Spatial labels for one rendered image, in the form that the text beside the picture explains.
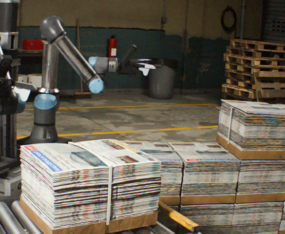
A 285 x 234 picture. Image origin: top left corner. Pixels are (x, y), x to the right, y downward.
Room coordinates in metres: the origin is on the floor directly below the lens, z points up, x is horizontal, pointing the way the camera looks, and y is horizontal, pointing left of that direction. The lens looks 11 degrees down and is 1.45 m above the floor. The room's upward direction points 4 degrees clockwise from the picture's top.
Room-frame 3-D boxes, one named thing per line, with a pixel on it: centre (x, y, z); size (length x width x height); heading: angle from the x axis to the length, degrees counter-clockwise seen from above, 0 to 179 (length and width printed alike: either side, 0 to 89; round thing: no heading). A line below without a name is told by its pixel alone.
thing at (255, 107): (2.48, -0.59, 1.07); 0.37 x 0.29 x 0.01; 12
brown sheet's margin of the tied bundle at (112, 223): (1.50, 0.17, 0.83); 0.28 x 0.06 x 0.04; 34
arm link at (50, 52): (2.57, 0.52, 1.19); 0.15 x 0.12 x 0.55; 5
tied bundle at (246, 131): (2.47, -0.59, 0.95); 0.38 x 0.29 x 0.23; 12
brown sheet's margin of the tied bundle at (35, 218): (1.43, 0.26, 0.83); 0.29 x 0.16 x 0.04; 34
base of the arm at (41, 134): (2.43, 0.51, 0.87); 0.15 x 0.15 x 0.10
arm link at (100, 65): (2.58, 0.26, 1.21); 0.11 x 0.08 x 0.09; 95
